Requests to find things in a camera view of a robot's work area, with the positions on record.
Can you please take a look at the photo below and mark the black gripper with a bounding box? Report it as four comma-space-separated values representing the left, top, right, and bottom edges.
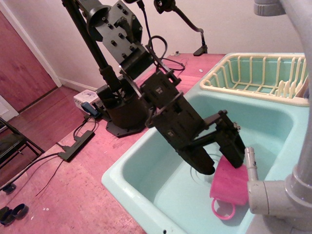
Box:
146, 94, 246, 175

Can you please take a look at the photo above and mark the pink plastic cup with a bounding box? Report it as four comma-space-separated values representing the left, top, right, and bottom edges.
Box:
210, 156, 249, 220

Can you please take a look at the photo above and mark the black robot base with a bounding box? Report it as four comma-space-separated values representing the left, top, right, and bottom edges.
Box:
96, 76, 149, 138

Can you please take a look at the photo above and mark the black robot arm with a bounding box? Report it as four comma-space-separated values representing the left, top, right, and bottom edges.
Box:
63, 0, 245, 175

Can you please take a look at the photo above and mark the mint green toy sink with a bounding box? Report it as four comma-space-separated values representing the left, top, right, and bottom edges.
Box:
101, 53, 310, 234

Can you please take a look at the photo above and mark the grey toy faucet pipe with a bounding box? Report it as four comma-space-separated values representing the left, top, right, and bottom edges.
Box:
245, 0, 312, 234

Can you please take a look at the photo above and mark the cream dish drying rack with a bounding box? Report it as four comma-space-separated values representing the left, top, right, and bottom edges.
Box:
200, 53, 309, 107

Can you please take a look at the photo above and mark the blue adapter plug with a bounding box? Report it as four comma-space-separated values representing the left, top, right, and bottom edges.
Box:
81, 102, 100, 118

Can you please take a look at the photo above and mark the white cardboard box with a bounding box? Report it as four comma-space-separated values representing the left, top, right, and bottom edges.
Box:
74, 90, 99, 113

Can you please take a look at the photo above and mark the black usb hub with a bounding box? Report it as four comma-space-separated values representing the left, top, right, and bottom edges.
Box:
58, 130, 95, 162

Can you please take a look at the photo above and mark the black metal chair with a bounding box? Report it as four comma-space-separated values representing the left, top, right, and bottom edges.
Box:
0, 117, 46, 195

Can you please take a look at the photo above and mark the black gooseneck camera mount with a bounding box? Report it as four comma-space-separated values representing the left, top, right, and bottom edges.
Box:
153, 0, 208, 57

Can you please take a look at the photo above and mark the black cable on floor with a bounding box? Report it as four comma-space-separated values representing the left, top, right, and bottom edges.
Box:
0, 153, 64, 197

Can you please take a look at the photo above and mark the black ring right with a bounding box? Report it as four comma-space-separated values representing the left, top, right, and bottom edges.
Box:
12, 203, 29, 220

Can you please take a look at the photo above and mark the black ring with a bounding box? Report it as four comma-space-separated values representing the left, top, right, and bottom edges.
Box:
12, 203, 29, 220
0, 206, 14, 225

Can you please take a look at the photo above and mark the black ring left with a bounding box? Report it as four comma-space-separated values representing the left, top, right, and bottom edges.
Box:
0, 206, 14, 225

